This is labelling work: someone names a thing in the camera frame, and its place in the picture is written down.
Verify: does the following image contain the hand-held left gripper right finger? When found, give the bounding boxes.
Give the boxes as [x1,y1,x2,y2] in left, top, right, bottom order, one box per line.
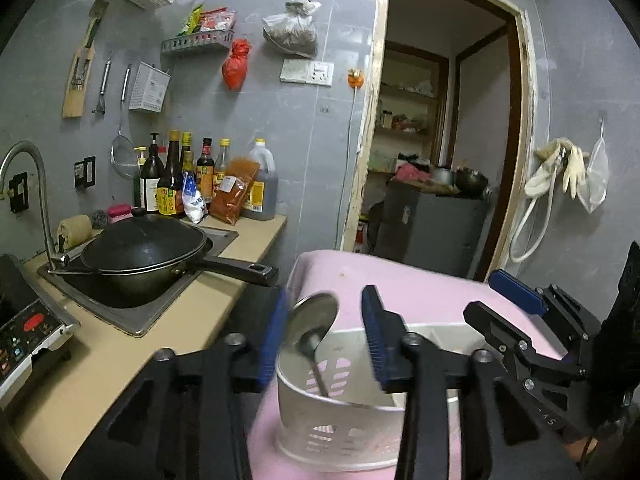
[361,284,583,480]

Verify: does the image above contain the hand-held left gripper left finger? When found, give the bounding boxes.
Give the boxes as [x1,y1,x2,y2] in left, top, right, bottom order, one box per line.
[60,285,293,480]

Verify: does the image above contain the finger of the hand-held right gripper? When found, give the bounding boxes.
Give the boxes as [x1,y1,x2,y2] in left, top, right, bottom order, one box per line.
[487,269,601,346]
[463,301,587,397]

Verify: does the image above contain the small metal spoon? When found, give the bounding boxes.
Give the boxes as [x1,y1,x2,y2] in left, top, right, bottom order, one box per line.
[299,329,330,397]

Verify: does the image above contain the large round metal spoon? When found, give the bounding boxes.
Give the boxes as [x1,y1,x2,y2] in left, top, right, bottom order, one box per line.
[291,292,339,357]

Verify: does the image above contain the white plastic utensil holder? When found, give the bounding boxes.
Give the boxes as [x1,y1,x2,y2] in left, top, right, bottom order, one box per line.
[276,292,461,472]

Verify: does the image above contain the pink floral tablecloth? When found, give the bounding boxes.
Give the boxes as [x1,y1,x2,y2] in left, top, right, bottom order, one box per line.
[245,250,568,480]

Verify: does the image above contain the red packet on floor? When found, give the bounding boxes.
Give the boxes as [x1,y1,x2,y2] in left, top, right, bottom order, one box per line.
[352,214,371,254]

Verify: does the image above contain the dark grey cabinet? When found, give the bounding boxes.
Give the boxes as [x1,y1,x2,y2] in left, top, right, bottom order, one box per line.
[374,179,494,277]

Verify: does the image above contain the black round wok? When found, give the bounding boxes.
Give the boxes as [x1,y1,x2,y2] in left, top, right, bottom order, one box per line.
[454,167,491,194]

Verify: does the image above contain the cream rubber glove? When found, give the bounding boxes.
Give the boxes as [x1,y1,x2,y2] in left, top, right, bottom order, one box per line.
[562,144,591,200]
[523,137,567,199]

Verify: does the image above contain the steel pot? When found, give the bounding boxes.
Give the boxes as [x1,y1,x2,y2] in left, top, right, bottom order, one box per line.
[429,167,457,189]

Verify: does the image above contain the clear mesh bag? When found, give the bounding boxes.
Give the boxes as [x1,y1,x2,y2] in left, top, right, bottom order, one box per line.
[577,119,611,214]

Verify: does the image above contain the steel sink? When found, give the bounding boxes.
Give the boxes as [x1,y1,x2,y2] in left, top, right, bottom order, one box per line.
[37,225,239,338]

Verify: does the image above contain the red spice bag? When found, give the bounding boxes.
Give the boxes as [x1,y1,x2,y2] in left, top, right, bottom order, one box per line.
[208,156,261,226]

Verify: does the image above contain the pink cloth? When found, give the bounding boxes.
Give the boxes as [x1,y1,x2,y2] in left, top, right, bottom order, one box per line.
[394,162,434,184]

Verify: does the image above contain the white and blue salt bag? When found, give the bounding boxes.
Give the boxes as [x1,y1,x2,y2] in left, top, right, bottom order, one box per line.
[182,172,209,225]

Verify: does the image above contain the yellow cap vinegar bottle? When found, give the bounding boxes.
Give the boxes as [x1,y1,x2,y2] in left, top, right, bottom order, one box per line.
[213,138,232,199]

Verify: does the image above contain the red cap sauce bottle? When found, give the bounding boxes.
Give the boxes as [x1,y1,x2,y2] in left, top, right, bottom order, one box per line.
[195,137,216,197]

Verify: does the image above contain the tall soy sauce bottle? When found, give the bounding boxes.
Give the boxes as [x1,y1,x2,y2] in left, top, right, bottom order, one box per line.
[157,130,187,217]

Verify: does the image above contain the wooden storage shelves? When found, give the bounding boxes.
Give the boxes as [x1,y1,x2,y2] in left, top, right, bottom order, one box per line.
[372,79,442,172]

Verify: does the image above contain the dark pump bottle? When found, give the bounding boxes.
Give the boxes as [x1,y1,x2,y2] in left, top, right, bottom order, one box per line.
[139,132,167,212]

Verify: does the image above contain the slim yellow cap bottle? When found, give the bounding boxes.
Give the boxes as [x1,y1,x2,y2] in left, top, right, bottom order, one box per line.
[180,132,197,181]

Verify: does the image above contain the small yellow bottle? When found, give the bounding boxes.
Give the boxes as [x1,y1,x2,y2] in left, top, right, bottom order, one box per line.
[133,147,149,207]

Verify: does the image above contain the tan rolled dishcloth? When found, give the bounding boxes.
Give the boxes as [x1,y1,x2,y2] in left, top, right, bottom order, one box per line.
[55,215,94,252]

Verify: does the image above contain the metal mesh strainer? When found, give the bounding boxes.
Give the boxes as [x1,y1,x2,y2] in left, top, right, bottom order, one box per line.
[109,63,142,180]

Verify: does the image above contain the induction cooker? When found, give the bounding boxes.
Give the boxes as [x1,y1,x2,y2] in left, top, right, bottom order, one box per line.
[0,254,82,407]

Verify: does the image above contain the steel faucet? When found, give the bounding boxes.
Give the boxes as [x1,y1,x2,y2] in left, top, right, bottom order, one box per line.
[0,141,72,274]

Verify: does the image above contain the red plastic bag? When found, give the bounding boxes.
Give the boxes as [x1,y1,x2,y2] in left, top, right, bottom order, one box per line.
[221,38,253,91]

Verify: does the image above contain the clear bag of dried goods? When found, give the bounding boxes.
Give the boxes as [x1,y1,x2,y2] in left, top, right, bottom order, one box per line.
[262,0,322,57]

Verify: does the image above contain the wooden knife rack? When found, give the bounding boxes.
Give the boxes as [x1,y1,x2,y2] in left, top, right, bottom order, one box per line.
[62,42,97,120]

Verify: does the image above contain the red snack packet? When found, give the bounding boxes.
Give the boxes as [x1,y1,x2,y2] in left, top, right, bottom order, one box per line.
[199,7,237,34]

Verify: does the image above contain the green snack packet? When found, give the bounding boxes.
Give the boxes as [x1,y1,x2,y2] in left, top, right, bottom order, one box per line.
[175,3,206,37]

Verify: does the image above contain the white hose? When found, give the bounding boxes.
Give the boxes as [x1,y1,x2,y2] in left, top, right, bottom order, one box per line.
[508,159,557,264]

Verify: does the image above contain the black wok with handle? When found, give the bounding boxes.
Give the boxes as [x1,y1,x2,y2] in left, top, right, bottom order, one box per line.
[80,213,280,307]

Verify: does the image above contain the wooden door frame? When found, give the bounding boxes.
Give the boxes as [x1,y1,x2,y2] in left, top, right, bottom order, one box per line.
[340,0,539,283]

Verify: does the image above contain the thin white cord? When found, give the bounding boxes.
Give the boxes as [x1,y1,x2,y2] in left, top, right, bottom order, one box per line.
[338,87,360,248]

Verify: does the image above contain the black wall socket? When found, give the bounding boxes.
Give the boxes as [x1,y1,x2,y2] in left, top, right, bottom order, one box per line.
[74,155,97,189]
[8,172,30,214]

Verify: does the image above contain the white wall socket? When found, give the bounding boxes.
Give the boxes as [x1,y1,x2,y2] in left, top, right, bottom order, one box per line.
[306,60,335,87]

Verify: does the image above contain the white perforated wall box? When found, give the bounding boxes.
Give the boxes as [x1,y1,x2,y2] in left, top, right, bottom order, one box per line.
[128,61,171,114]

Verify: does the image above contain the grey wall shelf basket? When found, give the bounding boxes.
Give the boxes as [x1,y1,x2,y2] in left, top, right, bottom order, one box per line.
[160,29,236,59]

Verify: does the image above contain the wooden handled spatula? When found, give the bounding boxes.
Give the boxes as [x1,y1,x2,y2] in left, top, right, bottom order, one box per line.
[87,0,110,52]

